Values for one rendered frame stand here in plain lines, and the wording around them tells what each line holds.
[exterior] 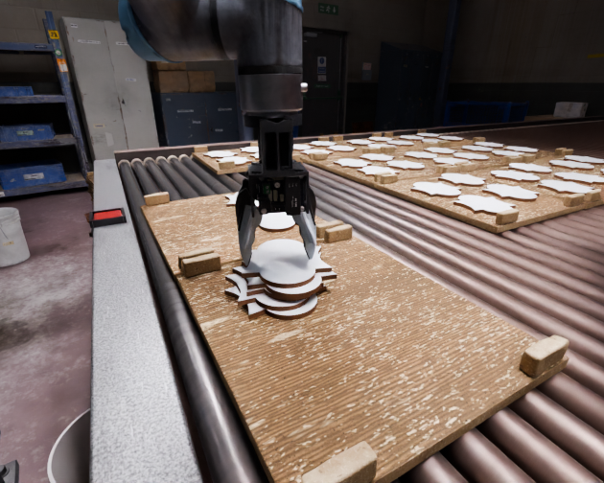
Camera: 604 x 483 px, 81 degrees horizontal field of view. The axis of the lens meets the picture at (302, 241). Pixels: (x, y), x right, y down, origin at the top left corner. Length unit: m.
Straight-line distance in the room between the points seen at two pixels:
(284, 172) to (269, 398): 0.24
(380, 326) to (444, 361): 0.09
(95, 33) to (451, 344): 5.07
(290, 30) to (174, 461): 0.43
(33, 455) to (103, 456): 1.37
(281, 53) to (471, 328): 0.39
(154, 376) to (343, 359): 0.21
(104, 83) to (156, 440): 4.96
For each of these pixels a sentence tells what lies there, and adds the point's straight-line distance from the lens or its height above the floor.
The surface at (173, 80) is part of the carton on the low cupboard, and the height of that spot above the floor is 1.27.
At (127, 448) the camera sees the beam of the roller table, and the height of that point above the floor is 0.92.
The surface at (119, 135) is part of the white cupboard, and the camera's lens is 5.25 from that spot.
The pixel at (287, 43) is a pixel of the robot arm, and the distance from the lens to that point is 0.43.
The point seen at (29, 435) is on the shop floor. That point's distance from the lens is 1.85.
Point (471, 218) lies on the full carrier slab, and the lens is 0.91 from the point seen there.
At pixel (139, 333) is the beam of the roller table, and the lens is 0.53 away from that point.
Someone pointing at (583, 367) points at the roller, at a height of 0.92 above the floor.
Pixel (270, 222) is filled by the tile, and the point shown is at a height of 0.94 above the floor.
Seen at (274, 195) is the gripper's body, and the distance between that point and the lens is 0.44.
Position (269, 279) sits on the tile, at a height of 0.98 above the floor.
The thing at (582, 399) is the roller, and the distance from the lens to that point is 0.50.
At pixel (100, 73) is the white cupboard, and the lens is 5.21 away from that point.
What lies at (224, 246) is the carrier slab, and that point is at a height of 0.94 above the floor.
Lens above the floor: 1.22
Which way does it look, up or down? 24 degrees down
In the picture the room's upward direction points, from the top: straight up
